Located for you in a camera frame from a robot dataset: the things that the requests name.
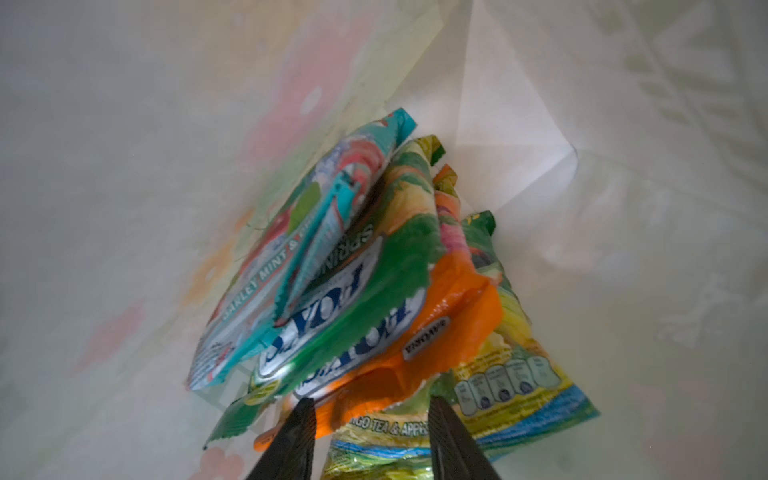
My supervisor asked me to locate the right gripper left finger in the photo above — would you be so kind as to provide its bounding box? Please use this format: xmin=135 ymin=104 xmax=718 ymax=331
xmin=246 ymin=398 xmax=317 ymax=480

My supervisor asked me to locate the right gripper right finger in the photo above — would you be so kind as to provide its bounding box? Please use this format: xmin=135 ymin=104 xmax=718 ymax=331
xmin=428 ymin=395 xmax=500 ymax=480

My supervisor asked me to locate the yellow green candy bag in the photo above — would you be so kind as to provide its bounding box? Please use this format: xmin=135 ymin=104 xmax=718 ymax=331
xmin=321 ymin=211 xmax=600 ymax=479

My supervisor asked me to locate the white paper bag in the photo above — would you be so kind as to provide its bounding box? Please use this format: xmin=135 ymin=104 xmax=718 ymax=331
xmin=1 ymin=1 xmax=767 ymax=479

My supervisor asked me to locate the orange candy bag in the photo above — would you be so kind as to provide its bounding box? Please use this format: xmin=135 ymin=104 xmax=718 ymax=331
xmin=279 ymin=165 xmax=502 ymax=438

